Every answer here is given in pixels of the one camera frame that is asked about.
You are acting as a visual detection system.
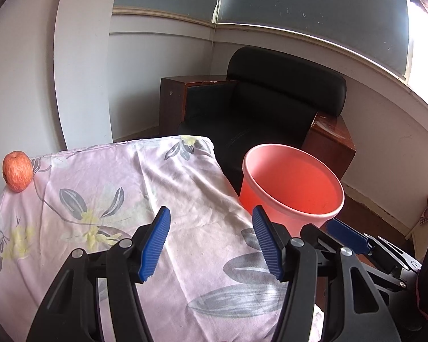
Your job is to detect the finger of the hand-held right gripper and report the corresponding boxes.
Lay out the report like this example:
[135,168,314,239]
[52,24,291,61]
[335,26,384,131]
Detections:
[326,217,379,257]
[300,222,338,249]

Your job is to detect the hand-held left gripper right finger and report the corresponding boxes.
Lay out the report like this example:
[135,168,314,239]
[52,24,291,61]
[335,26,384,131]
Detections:
[253,205,400,342]

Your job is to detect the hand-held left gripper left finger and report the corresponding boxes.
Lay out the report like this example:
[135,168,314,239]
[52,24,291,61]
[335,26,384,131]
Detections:
[27,207,172,342]

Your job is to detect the pink plastic bucket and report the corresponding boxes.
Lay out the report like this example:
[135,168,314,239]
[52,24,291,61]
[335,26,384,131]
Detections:
[239,143,345,237]

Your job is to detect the white printed box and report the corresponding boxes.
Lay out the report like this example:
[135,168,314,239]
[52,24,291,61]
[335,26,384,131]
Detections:
[406,192,428,242]

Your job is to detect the pink floral cloth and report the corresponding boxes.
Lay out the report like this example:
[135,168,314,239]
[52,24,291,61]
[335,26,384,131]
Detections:
[0,135,325,342]

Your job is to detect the black leather armchair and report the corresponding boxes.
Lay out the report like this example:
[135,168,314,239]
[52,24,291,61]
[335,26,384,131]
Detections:
[160,47,357,207]

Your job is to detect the red apple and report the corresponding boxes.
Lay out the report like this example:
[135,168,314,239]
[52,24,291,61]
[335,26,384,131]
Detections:
[2,151,33,193]

